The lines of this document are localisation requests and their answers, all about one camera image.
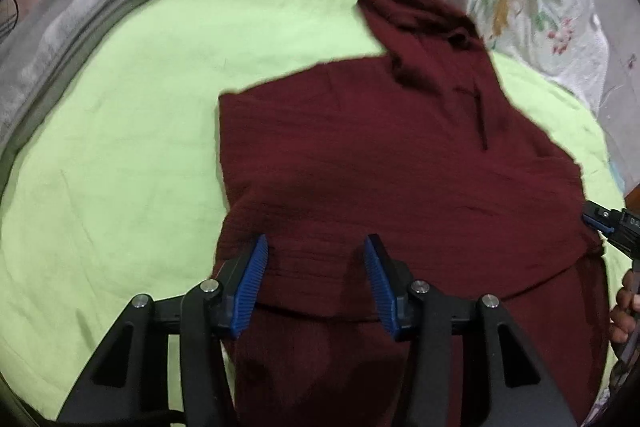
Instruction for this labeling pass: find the floral white blanket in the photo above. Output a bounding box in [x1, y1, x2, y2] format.
[82, 0, 611, 118]

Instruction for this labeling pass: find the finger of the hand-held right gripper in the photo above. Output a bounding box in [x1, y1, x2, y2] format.
[581, 202, 615, 235]

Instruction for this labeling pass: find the person's right hand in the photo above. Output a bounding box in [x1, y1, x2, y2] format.
[608, 274, 640, 349]

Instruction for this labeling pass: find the maroon hoodie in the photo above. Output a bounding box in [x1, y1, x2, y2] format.
[214, 0, 608, 427]

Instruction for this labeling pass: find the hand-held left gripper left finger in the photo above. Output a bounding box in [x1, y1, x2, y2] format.
[57, 234, 271, 427]

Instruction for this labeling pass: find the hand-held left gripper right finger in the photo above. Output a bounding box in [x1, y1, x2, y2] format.
[363, 234, 581, 427]

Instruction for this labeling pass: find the folded grey cloth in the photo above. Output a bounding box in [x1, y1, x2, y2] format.
[0, 0, 167, 148]

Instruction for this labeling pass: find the light green bed sheet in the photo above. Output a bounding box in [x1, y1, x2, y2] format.
[0, 0, 631, 423]

